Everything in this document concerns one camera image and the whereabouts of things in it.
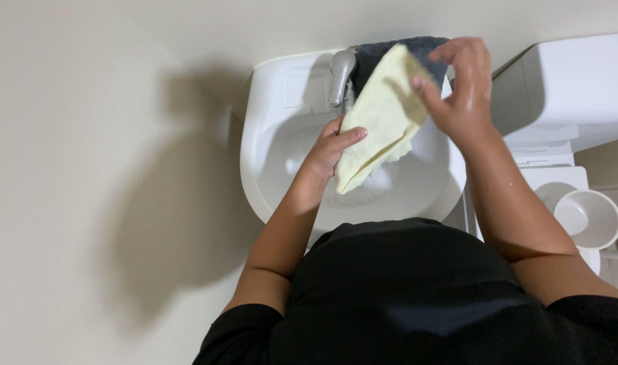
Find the person's black shirt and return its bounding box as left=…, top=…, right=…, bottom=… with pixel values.
left=192, top=217, right=618, bottom=365

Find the white toilet tank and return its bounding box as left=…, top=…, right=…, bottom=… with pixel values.
left=491, top=32, right=618, bottom=154

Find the silver faucet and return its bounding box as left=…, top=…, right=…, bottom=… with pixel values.
left=328, top=49, right=358, bottom=115

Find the person's left hand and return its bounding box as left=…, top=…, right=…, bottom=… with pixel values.
left=303, top=115, right=368, bottom=179

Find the pale yellow cloth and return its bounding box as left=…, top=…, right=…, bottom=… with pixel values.
left=334, top=44, right=436, bottom=195

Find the white plastic water scoop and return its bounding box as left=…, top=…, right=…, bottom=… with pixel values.
left=553, top=189, right=618, bottom=263

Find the white wash basin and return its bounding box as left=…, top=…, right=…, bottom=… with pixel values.
left=239, top=49, right=467, bottom=240

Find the white toilet seat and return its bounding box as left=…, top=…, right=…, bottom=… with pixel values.
left=511, top=146, right=602, bottom=276

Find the dark grey towel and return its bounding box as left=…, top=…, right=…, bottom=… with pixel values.
left=351, top=36, right=450, bottom=98

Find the person's right hand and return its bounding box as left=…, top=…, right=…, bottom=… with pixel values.
left=410, top=37, right=494, bottom=149

